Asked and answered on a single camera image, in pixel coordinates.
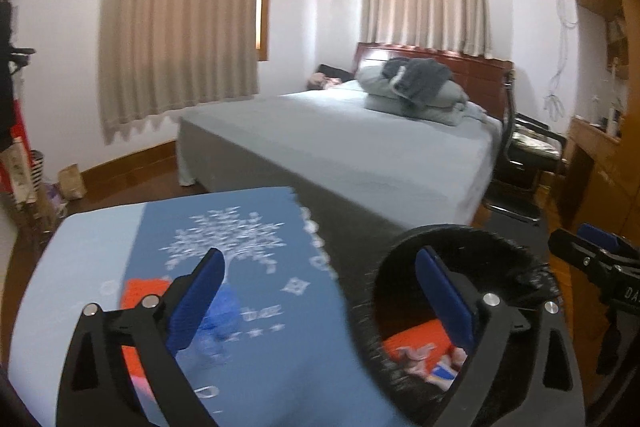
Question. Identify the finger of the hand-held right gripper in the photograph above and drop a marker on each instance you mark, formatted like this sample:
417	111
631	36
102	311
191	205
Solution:
605	237
580	252

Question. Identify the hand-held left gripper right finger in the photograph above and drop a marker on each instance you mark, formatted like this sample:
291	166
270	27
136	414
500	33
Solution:
447	297

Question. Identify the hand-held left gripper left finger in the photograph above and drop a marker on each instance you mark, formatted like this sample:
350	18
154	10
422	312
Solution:
195	302

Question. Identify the blue plastic bag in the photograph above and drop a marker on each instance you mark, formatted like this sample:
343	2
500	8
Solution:
225	312

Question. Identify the bin with black liner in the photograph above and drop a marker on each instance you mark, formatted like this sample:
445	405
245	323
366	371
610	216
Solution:
400	287

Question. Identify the orange mesh net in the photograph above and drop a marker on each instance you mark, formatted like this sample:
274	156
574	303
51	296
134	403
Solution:
142	292

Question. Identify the wooden desk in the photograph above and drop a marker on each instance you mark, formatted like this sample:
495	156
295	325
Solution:
600	167

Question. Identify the dark floor mat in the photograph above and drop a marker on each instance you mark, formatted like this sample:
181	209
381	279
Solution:
510	227

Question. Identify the blue tree-print tablecloth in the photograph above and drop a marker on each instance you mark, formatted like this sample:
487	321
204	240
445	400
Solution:
300	332

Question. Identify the black office chair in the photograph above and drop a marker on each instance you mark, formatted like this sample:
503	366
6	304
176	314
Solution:
537	142

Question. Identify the brown paper bag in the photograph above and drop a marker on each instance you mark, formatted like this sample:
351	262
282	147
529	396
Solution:
72	182

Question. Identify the white purple bag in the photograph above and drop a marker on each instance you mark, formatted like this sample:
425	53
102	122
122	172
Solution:
54	198

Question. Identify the bed with grey sheet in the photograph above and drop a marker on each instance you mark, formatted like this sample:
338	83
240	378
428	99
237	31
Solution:
350	147

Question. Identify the wooden headboard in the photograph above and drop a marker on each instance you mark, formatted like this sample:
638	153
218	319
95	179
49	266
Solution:
480	77

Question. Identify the striped tote bag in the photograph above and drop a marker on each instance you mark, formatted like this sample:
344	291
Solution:
36	167

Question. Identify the folded grey quilt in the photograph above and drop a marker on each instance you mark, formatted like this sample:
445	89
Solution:
380	99

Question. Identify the dark grey garment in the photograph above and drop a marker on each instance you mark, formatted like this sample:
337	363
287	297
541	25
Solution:
425	79

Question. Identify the beige printed tote bag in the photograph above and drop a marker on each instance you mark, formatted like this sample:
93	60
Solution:
20	167

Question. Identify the pink bundle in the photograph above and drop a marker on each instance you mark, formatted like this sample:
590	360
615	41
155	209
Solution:
320	81

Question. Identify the black bag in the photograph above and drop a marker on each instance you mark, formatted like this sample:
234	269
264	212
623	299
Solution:
332	71

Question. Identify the wide beige curtain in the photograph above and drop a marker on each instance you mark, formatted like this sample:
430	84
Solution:
185	22

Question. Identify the black jacket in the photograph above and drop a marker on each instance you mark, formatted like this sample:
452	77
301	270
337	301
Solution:
5	82

